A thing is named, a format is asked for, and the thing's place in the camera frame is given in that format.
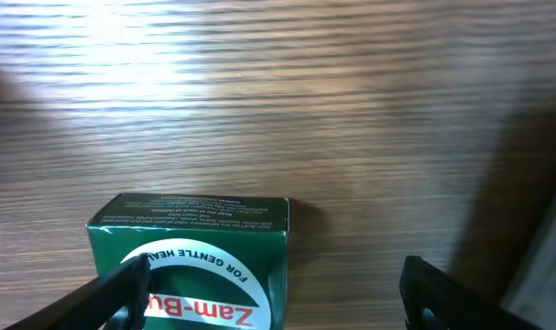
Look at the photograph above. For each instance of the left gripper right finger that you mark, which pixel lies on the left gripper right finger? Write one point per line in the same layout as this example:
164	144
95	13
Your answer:
433	300

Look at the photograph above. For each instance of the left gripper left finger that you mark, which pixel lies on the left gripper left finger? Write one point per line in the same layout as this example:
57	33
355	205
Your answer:
115	300

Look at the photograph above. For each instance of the green Zam-Buk box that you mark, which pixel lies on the green Zam-Buk box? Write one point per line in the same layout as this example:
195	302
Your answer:
216	262

